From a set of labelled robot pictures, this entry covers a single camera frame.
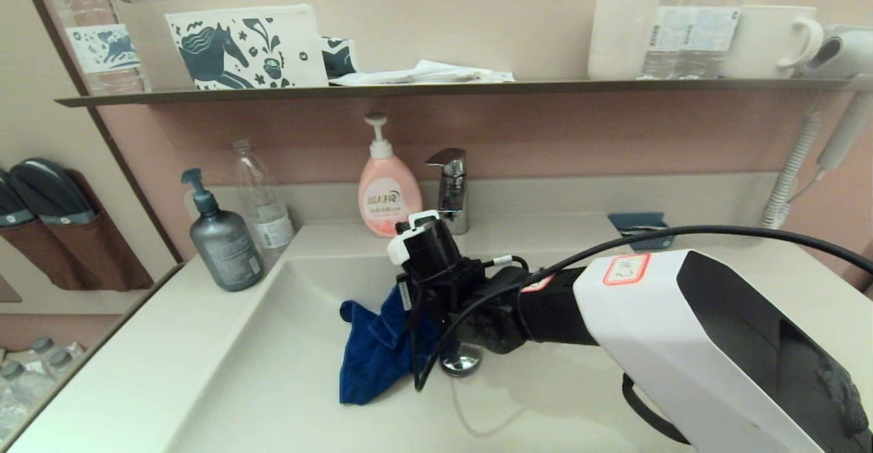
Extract white coiled dryer cord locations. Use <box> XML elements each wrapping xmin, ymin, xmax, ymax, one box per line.
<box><xmin>760</xmin><ymin>108</ymin><xmax>820</xmax><ymax>230</ymax></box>

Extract grey slipper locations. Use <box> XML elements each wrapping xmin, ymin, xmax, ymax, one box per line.
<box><xmin>0</xmin><ymin>170</ymin><xmax>36</xmax><ymax>229</ymax></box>
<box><xmin>10</xmin><ymin>158</ymin><xmax>96</xmax><ymax>227</ymax></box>

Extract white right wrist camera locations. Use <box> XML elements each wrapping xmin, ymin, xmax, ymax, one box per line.
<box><xmin>387</xmin><ymin>211</ymin><xmax>443</xmax><ymax>267</ymax></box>

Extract horse label water bottle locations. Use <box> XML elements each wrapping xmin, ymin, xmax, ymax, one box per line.
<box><xmin>38</xmin><ymin>0</ymin><xmax>151</xmax><ymax>96</ymax></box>

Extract white toiletry packets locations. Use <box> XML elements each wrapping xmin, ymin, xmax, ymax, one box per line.
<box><xmin>329</xmin><ymin>59</ymin><xmax>516</xmax><ymax>87</ymax></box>

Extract clear empty plastic bottle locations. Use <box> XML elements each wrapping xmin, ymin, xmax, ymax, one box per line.
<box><xmin>232</xmin><ymin>139</ymin><xmax>296</xmax><ymax>263</ymax></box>

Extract horse print pouch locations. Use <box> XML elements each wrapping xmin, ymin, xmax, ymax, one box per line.
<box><xmin>165</xmin><ymin>4</ymin><xmax>329</xmax><ymax>91</ymax></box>

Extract grey pump dispenser bottle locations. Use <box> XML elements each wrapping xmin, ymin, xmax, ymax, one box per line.
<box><xmin>181</xmin><ymin>169</ymin><xmax>265</xmax><ymax>293</ymax></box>

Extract chrome faucet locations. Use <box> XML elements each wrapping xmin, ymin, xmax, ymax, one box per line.
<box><xmin>426</xmin><ymin>147</ymin><xmax>470</xmax><ymax>235</ymax></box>

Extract grey capped water bottle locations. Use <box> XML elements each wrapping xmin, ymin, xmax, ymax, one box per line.
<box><xmin>27</xmin><ymin>338</ymin><xmax>86</xmax><ymax>375</ymax></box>
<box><xmin>0</xmin><ymin>363</ymin><xmax>57</xmax><ymax>440</ymax></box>
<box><xmin>42</xmin><ymin>351</ymin><xmax>84</xmax><ymax>389</ymax></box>

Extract white ceramic sink basin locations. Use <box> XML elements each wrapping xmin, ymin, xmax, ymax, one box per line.
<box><xmin>167</xmin><ymin>247</ymin><xmax>696</xmax><ymax>453</ymax></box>

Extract white handleless cup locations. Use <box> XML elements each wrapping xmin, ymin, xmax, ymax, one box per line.
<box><xmin>587</xmin><ymin>0</ymin><xmax>660</xmax><ymax>81</ymax></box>

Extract blue soap tray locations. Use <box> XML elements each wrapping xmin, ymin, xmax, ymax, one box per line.
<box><xmin>608</xmin><ymin>212</ymin><xmax>674</xmax><ymax>250</ymax></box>

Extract white ceramic mug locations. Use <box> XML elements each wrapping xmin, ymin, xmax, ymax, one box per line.
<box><xmin>720</xmin><ymin>5</ymin><xmax>824</xmax><ymax>79</ymax></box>

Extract grey wall shelf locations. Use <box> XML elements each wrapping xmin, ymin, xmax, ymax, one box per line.
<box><xmin>55</xmin><ymin>76</ymin><xmax>873</xmax><ymax>109</ymax></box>

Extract small patterned pouch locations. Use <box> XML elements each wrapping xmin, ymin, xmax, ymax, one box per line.
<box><xmin>321</xmin><ymin>37</ymin><xmax>359</xmax><ymax>81</ymax></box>

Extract white label water bottle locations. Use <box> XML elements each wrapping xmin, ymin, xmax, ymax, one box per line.
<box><xmin>685</xmin><ymin>0</ymin><xmax>744</xmax><ymax>79</ymax></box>
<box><xmin>640</xmin><ymin>0</ymin><xmax>695</xmax><ymax>80</ymax></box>

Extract brown slipper holder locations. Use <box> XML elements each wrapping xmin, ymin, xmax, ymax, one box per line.
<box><xmin>0</xmin><ymin>172</ymin><xmax>154</xmax><ymax>293</ymax></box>

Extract chrome drain stopper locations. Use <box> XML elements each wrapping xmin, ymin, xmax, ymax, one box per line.
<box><xmin>440</xmin><ymin>344</ymin><xmax>482</xmax><ymax>377</ymax></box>

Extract pink soap pump bottle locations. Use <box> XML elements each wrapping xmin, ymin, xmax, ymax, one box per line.
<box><xmin>358</xmin><ymin>113</ymin><xmax>424</xmax><ymax>238</ymax></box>

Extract white hair dryer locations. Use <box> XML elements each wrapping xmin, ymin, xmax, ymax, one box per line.
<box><xmin>798</xmin><ymin>23</ymin><xmax>873</xmax><ymax>171</ymax></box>

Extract blue microfiber towel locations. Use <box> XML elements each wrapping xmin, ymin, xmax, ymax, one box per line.
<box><xmin>339</xmin><ymin>282</ymin><xmax>444</xmax><ymax>406</ymax></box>

